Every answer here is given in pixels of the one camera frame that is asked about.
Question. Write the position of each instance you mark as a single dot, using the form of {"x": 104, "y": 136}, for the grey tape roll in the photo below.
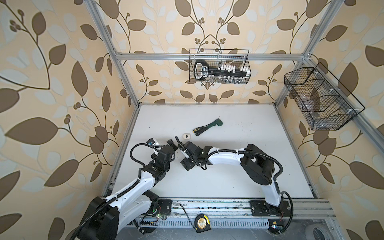
{"x": 317, "y": 232}

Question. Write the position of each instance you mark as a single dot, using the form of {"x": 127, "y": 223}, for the black wire basket right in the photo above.
{"x": 326, "y": 103}

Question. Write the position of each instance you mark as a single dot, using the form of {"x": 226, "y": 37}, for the black socket set holder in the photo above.
{"x": 203, "y": 70}

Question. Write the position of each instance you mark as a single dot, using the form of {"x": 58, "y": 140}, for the black wire basket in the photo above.
{"x": 326, "y": 103}
{"x": 220, "y": 57}

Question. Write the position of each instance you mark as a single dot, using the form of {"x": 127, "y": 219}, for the yellow black tape measure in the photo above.
{"x": 202, "y": 223}

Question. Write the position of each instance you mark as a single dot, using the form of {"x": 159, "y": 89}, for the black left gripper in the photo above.
{"x": 172, "y": 144}

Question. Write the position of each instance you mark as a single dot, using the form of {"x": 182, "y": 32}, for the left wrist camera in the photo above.
{"x": 152, "y": 143}

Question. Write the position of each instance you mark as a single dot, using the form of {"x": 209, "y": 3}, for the aluminium frame post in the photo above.
{"x": 305, "y": 58}

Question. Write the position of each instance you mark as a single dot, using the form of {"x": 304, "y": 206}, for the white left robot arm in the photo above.
{"x": 106, "y": 217}

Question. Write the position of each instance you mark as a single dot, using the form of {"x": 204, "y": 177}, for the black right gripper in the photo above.
{"x": 185, "y": 163}

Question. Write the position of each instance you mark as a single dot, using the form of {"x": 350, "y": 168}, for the black wire basket back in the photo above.
{"x": 220, "y": 57}

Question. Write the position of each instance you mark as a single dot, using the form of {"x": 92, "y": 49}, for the beige earbud charging case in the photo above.
{"x": 186, "y": 136}

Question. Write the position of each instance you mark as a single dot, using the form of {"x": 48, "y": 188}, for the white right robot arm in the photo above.
{"x": 260, "y": 167}

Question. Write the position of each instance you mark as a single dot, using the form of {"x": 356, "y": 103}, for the green rivet gun tool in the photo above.
{"x": 199, "y": 130}

